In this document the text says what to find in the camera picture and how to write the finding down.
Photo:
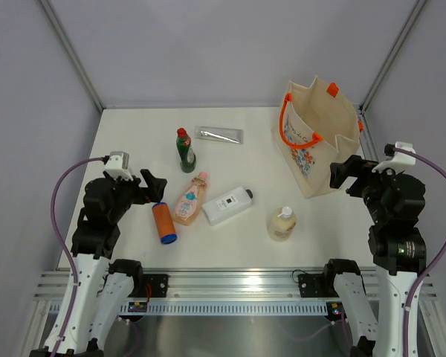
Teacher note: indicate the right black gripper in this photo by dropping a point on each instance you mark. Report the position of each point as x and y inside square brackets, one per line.
[356, 166]

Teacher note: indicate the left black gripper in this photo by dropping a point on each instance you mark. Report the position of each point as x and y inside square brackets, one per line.
[144, 195]

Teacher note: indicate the pink lotion bottle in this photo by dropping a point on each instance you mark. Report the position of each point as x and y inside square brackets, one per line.
[189, 204]

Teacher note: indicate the green dish soap bottle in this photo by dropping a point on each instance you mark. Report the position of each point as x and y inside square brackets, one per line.
[185, 151]

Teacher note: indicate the orange bottle blue cap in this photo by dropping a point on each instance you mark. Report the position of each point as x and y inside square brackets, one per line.
[164, 223]

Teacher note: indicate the canvas tote bag orange handles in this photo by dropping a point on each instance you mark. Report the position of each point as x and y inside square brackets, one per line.
[317, 126]

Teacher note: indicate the white rectangular bottle black cap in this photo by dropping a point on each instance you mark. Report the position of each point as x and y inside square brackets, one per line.
[228, 205]

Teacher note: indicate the silver tube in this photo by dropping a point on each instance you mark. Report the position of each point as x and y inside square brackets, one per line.
[225, 135]

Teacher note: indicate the cream pump soap bottle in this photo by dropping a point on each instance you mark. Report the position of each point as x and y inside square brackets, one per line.
[281, 224]

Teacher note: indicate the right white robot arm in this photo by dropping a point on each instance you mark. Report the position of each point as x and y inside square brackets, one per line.
[394, 201]

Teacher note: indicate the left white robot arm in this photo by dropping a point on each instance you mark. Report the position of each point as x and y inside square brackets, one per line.
[98, 285]

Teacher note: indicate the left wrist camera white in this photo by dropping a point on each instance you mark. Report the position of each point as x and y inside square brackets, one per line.
[117, 166]

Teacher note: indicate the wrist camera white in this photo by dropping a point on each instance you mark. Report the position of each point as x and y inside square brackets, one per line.
[117, 166]
[399, 158]

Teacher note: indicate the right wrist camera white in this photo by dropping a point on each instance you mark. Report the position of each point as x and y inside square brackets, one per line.
[399, 158]

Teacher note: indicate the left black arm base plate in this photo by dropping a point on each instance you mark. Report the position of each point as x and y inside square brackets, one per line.
[150, 286]

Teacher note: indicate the aluminium rail frame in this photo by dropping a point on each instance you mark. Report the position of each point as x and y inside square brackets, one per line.
[220, 284]

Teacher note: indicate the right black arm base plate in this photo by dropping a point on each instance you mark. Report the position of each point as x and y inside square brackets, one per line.
[315, 286]

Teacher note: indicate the white slotted cable duct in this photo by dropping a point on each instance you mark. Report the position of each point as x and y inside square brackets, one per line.
[223, 308]

